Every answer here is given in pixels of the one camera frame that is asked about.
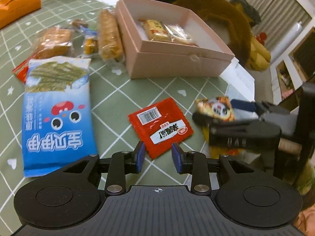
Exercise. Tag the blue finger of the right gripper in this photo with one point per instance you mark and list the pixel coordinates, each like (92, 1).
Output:
(243, 105)
(207, 121)

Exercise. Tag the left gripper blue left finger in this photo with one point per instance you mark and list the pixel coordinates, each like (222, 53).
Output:
(121, 164)

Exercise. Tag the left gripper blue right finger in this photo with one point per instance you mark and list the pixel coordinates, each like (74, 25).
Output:
(195, 164)

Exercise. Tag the yellow panda snack packet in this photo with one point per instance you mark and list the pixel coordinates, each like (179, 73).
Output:
(218, 108)

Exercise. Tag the small red snack packet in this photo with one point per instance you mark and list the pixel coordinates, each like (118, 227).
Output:
(160, 125)

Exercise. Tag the blue seaweed snack packet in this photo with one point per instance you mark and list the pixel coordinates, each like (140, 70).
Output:
(56, 115)

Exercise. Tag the yellow rice cracker packet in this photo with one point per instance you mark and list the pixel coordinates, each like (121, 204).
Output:
(155, 30)

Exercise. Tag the clear egg roll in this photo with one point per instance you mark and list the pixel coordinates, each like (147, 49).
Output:
(109, 40)

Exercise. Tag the long red snack packet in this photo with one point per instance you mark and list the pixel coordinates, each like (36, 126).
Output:
(21, 71)

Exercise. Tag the clear waffle cookie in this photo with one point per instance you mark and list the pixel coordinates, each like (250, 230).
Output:
(51, 42)

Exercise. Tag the small clear candy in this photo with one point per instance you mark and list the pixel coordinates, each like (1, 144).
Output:
(83, 28)

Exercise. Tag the round rice cracker packet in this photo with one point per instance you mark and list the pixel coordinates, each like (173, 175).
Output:
(179, 35)

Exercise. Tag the white paper sheets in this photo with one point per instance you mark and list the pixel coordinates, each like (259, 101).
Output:
(241, 85)

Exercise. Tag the green checkered table mat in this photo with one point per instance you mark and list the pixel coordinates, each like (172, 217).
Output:
(113, 95)

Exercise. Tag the pink cardboard box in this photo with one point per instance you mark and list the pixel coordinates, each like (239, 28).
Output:
(153, 59)

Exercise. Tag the small orange wrapped snack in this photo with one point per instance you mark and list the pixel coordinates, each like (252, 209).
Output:
(90, 45)

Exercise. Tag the orange tissue box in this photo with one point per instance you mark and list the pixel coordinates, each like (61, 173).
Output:
(12, 10)

